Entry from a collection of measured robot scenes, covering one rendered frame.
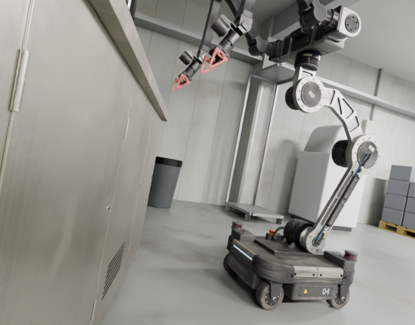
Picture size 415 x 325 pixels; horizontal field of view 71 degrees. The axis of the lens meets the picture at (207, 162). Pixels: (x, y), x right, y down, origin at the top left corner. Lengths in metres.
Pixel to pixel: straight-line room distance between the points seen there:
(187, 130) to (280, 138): 1.65
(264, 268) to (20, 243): 1.28
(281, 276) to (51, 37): 1.38
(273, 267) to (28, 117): 1.34
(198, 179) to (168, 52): 1.91
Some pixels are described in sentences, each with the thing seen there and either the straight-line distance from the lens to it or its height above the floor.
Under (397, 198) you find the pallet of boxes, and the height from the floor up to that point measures 0.60.
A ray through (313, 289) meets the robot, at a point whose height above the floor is 0.13.
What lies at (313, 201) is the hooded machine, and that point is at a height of 0.36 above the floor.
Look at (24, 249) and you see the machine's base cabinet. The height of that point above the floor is 0.54.
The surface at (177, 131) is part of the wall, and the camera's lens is 4.33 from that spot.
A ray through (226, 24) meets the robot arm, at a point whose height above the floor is 1.24.
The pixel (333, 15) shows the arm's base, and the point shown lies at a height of 1.45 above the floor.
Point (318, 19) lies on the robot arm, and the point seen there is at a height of 1.40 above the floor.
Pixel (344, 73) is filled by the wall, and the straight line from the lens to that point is 6.09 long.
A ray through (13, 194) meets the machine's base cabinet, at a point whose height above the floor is 0.61.
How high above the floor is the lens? 0.68
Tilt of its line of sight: 1 degrees down
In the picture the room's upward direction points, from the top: 11 degrees clockwise
